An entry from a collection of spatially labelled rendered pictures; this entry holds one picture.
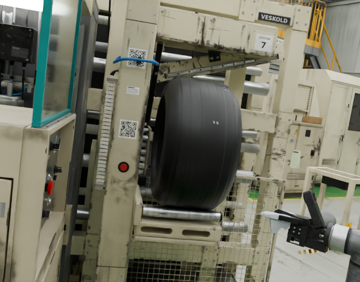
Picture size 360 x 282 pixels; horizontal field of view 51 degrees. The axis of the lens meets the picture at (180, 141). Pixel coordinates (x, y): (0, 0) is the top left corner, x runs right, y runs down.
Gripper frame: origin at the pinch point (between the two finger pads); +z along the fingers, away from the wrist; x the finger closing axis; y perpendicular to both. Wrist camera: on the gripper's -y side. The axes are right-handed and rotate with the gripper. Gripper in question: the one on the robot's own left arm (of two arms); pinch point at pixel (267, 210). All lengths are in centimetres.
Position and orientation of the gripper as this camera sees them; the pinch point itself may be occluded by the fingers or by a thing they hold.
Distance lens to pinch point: 126.2
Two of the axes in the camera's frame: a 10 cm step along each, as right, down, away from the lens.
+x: 5.1, 1.1, 8.5
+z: -8.3, -1.8, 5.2
